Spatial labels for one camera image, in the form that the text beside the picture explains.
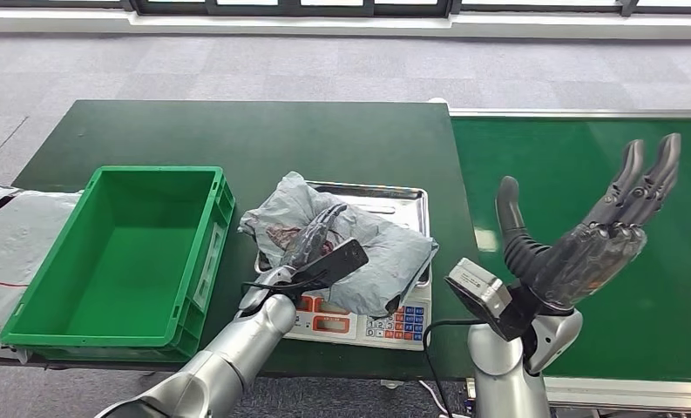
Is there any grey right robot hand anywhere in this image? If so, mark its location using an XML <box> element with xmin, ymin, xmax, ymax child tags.
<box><xmin>495</xmin><ymin>132</ymin><xmax>682</xmax><ymax>315</ymax></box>

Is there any white printed poly mailer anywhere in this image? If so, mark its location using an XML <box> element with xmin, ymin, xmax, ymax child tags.
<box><xmin>0</xmin><ymin>183</ymin><xmax>84</xmax><ymax>365</ymax></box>

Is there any green work table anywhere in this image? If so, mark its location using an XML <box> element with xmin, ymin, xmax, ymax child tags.
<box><xmin>0</xmin><ymin>99</ymin><xmax>480</xmax><ymax>382</ymax></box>

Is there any green conveyor belt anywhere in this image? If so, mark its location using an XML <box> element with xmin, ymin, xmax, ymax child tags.
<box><xmin>449</xmin><ymin>106</ymin><xmax>691</xmax><ymax>414</ymax></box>

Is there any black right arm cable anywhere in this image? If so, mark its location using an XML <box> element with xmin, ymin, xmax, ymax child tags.
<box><xmin>421</xmin><ymin>318</ymin><xmax>486</xmax><ymax>418</ymax></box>

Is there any green plastic crate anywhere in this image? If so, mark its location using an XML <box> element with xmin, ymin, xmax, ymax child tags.
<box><xmin>0</xmin><ymin>165</ymin><xmax>236</xmax><ymax>363</ymax></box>

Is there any white cable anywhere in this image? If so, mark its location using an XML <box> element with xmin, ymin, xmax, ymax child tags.
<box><xmin>417</xmin><ymin>379</ymin><xmax>457</xmax><ymax>418</ymax></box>

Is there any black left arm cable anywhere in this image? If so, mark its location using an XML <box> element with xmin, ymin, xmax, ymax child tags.
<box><xmin>240</xmin><ymin>275</ymin><xmax>329</xmax><ymax>304</ymax></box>

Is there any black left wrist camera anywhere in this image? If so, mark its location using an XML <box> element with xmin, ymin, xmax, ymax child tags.
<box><xmin>289</xmin><ymin>238</ymin><xmax>370</xmax><ymax>290</ymax></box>

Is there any white scale with steel tray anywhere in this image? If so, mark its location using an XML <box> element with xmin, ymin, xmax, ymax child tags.
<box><xmin>254</xmin><ymin>180</ymin><xmax>433</xmax><ymax>352</ymax></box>

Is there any grey parcel bag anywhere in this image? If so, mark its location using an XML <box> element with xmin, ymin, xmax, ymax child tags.
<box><xmin>238</xmin><ymin>171</ymin><xmax>440</xmax><ymax>319</ymax></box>

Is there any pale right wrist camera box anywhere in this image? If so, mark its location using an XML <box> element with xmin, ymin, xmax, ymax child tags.
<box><xmin>444</xmin><ymin>258</ymin><xmax>515</xmax><ymax>324</ymax></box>

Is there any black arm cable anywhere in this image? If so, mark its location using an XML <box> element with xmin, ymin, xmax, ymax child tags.
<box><xmin>421</xmin><ymin>318</ymin><xmax>486</xmax><ymax>418</ymax></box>
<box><xmin>240</xmin><ymin>275</ymin><xmax>329</xmax><ymax>304</ymax></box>

